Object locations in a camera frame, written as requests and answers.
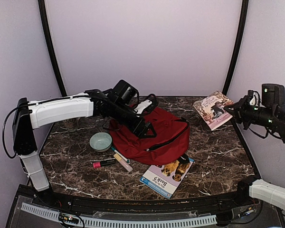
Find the right black frame post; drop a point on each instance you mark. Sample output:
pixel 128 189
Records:
pixel 237 46

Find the cream patterned mug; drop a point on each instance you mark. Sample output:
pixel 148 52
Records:
pixel 72 124

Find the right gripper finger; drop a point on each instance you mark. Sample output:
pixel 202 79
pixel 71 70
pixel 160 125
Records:
pixel 235 114
pixel 234 107

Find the pale yellow highlighter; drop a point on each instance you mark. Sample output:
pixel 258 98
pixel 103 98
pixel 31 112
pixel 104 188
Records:
pixel 123 162

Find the pink black highlighter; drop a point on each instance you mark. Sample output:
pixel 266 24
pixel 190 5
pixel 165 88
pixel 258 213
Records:
pixel 104 163

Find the left black frame post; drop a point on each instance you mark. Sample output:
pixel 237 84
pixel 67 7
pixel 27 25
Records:
pixel 50 47

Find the pink Shakespeare book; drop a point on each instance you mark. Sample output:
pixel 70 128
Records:
pixel 211 109

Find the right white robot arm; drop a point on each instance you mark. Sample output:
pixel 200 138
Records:
pixel 262 190

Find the teal capped white marker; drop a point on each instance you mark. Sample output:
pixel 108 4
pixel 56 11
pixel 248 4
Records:
pixel 127 160

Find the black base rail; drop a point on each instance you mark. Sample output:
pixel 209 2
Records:
pixel 212 204

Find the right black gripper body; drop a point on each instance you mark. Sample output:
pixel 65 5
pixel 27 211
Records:
pixel 263 116

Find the dog cover book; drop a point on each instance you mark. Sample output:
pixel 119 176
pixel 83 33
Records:
pixel 165 179

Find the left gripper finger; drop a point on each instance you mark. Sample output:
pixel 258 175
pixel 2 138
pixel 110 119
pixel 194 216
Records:
pixel 150 128
pixel 148 135

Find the white slotted cable duct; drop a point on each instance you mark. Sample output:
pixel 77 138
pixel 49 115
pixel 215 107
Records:
pixel 121 220

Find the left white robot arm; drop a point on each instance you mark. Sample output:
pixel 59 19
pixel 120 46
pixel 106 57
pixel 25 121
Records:
pixel 35 114

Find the celadon bowl near left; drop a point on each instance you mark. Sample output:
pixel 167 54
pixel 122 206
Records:
pixel 101 142

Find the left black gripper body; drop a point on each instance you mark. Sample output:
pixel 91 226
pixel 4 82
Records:
pixel 119 115

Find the black frame post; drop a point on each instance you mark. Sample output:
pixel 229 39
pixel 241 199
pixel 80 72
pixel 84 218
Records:
pixel 237 46
pixel 50 47

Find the red student backpack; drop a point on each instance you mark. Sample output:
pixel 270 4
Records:
pixel 171 142

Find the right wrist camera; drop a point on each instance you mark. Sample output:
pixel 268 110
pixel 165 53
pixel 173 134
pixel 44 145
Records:
pixel 254 98

